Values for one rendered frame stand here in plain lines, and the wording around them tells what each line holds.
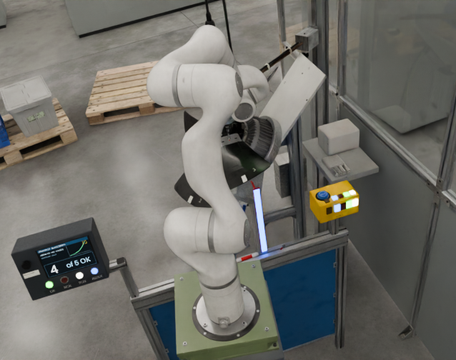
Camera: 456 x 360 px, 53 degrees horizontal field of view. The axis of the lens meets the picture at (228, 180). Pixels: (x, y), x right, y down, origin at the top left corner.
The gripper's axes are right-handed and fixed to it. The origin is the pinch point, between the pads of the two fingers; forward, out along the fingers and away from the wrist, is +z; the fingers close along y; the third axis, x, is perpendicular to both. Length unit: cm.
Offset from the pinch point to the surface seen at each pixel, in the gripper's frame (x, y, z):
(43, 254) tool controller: -27, -74, -40
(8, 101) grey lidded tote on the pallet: -104, -149, 267
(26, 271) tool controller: -31, -81, -41
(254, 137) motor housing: -33.7, 11.2, 1.5
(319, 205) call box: -42, 22, -40
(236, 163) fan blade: -31.4, -1.8, -15.9
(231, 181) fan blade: -34.0, -6.0, -22.0
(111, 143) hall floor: -150, -69, 224
